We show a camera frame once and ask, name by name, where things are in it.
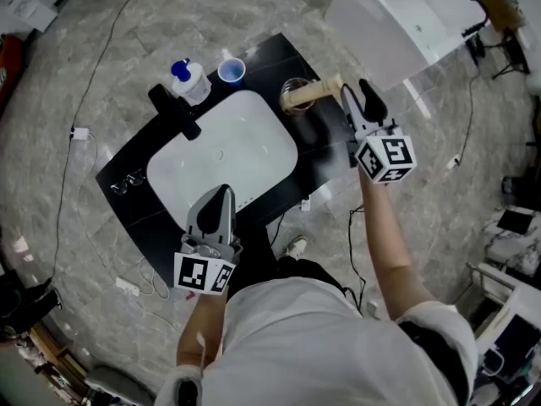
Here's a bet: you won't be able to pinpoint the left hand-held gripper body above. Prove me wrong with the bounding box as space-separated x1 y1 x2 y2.
172 233 244 297

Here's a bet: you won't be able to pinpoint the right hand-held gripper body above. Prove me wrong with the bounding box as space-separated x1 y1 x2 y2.
346 119 418 185

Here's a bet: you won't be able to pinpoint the tan cloth piece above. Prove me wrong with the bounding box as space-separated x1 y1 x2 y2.
281 73 345 110

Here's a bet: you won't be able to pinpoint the clear glass tumbler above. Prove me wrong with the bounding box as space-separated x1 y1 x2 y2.
279 77 319 118

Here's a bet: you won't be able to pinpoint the person's right forearm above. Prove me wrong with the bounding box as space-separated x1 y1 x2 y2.
358 171 437 324

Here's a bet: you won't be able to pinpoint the person's left forearm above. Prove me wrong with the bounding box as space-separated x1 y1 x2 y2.
176 292 226 370

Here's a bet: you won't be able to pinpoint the blue plastic cup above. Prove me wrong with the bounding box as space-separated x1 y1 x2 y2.
216 57 248 88

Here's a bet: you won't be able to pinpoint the black vanity cabinet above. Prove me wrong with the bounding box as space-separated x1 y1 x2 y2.
95 32 361 290

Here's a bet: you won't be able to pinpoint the flat white power adapter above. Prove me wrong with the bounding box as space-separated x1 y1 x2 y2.
114 277 141 298

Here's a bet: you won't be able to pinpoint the person's right white shoe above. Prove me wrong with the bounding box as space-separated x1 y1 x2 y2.
283 234 310 261

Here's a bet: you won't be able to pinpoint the white sink basin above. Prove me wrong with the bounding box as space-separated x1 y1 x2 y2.
145 90 299 228

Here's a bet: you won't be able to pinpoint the black eyeglasses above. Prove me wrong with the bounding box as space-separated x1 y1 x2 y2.
110 168 147 196

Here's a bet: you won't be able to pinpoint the person's black shorts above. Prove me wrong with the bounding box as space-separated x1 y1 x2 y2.
235 225 352 300

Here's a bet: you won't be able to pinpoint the white bathtub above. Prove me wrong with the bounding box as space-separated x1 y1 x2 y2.
324 0 492 93

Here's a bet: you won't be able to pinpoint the black faucet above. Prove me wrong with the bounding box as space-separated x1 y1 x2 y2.
147 83 204 141

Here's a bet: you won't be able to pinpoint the black tablet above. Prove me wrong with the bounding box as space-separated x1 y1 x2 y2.
495 209 535 236

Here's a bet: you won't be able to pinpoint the white pump soap bottle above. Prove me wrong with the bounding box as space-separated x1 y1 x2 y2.
169 57 213 107

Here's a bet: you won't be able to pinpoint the person's white shirt torso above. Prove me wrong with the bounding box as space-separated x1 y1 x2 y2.
153 277 479 406

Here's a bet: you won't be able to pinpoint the marble side table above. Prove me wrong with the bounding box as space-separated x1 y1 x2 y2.
483 206 541 277

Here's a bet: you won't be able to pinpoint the metal rack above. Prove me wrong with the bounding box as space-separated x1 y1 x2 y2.
463 260 522 313

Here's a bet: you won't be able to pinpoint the black bag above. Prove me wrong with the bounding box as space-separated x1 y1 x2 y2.
0 267 63 334

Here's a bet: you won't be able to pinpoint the white cardboard box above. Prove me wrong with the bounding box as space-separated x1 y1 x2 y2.
0 0 58 34

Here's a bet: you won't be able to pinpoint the black power strip cable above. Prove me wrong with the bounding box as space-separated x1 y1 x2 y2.
269 212 287 248

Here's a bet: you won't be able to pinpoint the black socket cable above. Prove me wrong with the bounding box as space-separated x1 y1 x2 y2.
457 73 482 161

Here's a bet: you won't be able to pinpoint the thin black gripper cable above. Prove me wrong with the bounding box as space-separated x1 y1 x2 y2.
347 206 368 313

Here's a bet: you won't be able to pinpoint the long black floor cable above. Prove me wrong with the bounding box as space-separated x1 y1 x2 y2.
49 0 141 282

